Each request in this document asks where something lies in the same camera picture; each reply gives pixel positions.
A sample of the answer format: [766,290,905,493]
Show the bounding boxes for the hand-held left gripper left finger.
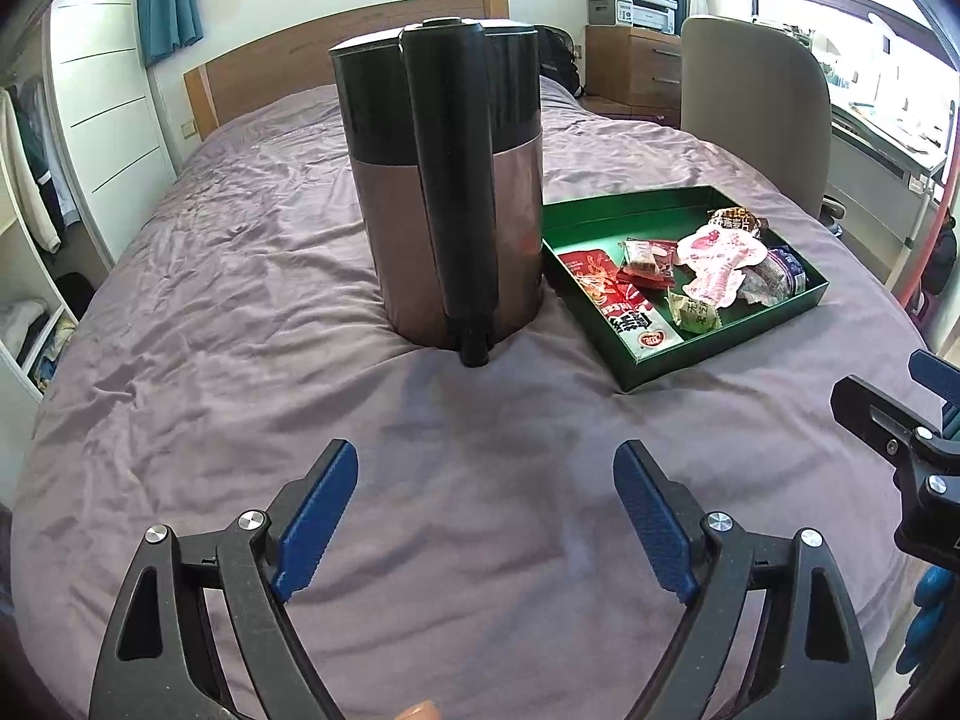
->
[88,439,359,720]

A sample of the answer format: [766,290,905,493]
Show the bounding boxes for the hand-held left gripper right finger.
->
[613,440,877,720]

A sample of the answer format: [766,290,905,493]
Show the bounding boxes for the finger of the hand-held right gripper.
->
[907,349,960,436]
[831,375,960,515]

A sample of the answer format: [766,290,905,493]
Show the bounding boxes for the blue snack packet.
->
[739,246,809,307]

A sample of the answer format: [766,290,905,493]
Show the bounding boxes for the small beige snack packet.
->
[664,292,723,336]

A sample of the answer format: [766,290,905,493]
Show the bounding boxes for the long red snack packet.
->
[556,247,685,362]

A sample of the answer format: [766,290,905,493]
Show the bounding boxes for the pink snack packet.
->
[673,223,770,310]

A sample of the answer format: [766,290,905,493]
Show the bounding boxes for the brown snack packet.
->
[706,206,767,235]

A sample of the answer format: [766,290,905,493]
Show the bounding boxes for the dark red snack packet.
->
[619,238,680,287]

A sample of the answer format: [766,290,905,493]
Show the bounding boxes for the green box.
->
[540,185,830,393]

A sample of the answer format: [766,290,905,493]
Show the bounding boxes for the person's right hand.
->
[898,568,960,680]

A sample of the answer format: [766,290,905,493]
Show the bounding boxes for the desk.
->
[825,15,960,181]

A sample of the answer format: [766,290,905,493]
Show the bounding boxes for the bed with purple sheet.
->
[7,79,946,720]

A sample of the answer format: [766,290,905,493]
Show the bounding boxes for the brown and black kettle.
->
[328,17,545,367]

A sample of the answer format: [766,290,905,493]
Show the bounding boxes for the black bag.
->
[56,274,97,320]

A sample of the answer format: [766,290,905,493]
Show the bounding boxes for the white shelf unit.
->
[0,75,83,402]

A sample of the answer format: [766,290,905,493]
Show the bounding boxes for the beige chair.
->
[680,15,845,230]

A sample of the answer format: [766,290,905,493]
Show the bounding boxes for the folded clothes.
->
[0,300,76,391]

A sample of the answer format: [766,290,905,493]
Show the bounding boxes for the wooden nightstand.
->
[583,24,685,121]

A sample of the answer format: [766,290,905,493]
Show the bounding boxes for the wooden headboard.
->
[184,0,511,142]

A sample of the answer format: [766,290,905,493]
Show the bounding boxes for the hanging clothes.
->
[0,79,83,254]

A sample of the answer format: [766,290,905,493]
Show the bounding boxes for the black backpack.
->
[538,25,586,98]

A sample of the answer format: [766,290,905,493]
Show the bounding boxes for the grey printer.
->
[585,0,680,35]

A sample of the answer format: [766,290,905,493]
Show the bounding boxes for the white wardrobe door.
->
[49,0,188,271]

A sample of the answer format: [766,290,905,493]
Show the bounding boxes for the red hose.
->
[904,127,960,301]

